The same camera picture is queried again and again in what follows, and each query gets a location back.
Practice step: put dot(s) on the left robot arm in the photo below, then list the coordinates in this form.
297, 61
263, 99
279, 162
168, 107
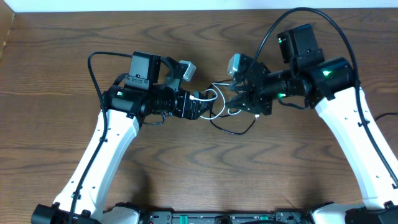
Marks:
83, 198

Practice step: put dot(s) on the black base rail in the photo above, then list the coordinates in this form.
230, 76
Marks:
283, 216

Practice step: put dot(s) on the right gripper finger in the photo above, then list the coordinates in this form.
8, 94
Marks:
238, 102
238, 86

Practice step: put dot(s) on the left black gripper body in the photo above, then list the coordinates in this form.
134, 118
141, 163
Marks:
185, 106

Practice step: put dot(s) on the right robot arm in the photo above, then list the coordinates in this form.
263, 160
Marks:
327, 86

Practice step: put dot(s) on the cardboard side panel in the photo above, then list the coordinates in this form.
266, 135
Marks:
6, 20

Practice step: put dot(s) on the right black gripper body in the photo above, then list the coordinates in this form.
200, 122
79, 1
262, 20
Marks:
277, 86

